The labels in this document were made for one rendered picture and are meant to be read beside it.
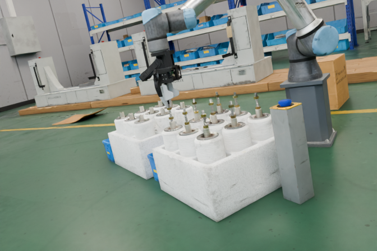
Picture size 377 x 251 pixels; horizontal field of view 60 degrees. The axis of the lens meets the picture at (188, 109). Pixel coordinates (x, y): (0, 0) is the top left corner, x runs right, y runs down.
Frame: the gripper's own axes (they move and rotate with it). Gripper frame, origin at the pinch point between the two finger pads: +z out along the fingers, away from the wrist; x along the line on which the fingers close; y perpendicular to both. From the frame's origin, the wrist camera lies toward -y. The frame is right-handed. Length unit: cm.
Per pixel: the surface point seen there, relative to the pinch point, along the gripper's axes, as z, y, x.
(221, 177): 21.5, 26.0, -18.7
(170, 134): 10.8, 1.9, -4.7
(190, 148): 14.4, 12.5, -10.7
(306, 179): 28, 49, -6
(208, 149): 13.0, 22.5, -16.8
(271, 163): 24.9, 37.1, -0.4
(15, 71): -37, -567, 349
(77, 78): 6, -553, 498
